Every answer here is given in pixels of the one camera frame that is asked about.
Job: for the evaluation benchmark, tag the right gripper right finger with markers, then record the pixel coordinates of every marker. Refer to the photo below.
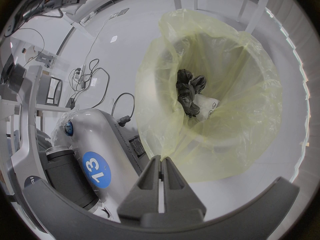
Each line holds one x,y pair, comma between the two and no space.
182,196

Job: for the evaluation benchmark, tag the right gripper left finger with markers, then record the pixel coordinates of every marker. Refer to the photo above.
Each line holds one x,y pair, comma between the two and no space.
142,196

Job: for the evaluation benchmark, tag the yellow plastic bag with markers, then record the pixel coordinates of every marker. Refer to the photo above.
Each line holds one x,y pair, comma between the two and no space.
225,154

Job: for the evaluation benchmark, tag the crumpled black plastic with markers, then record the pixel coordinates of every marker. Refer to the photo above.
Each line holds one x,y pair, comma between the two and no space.
187,89

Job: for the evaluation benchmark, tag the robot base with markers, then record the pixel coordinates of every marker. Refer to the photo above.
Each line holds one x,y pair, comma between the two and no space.
100,134

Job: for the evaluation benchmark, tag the white trash bin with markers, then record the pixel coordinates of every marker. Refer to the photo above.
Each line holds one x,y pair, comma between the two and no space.
225,59

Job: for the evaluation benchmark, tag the white printed wrapper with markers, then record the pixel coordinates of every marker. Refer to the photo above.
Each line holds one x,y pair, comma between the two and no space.
206,106

